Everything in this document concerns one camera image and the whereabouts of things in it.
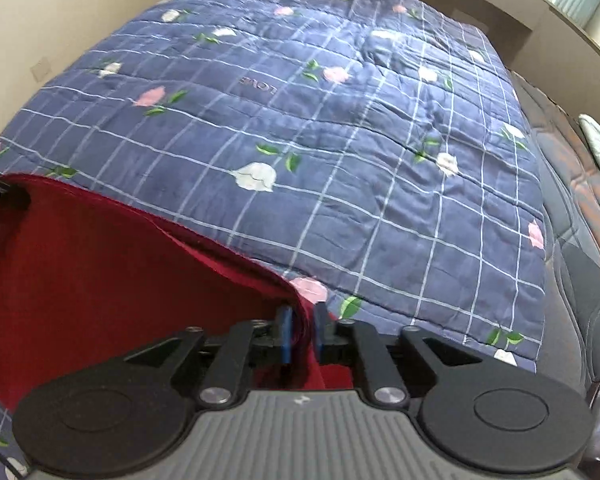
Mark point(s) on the blue checked floral quilt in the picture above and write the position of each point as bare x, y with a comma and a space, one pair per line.
300, 135

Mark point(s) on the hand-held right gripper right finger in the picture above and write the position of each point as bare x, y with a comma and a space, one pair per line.
320, 335

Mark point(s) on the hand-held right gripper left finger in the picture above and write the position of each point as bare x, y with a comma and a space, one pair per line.
283, 332

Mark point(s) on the beige wall socket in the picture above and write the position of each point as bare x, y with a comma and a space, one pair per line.
41, 67

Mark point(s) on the red long-sleeve shirt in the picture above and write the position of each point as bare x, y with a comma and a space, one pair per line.
110, 280

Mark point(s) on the grey quilted mattress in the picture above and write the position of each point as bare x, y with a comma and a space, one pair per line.
575, 270

